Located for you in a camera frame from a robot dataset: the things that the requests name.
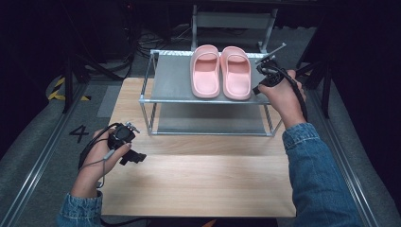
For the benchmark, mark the person's right hand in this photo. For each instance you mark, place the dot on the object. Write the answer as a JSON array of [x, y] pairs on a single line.
[[283, 101]]

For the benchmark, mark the black tripod stand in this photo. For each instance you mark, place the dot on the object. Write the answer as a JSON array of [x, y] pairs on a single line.
[[326, 88], [68, 85]]

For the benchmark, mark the grey metal stand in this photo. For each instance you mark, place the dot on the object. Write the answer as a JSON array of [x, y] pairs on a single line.
[[233, 20]]

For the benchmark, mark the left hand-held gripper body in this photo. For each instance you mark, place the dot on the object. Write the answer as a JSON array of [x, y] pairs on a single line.
[[121, 135]]

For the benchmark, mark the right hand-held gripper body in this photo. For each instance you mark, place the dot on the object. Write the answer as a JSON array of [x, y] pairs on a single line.
[[271, 74]]

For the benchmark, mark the person's left hand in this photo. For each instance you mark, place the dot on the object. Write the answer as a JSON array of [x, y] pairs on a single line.
[[94, 164]]

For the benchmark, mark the pink slipper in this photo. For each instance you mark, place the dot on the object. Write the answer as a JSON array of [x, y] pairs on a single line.
[[205, 74], [236, 75]]

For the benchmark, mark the grey metal shoe rack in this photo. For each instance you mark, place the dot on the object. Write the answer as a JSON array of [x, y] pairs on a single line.
[[171, 82]]

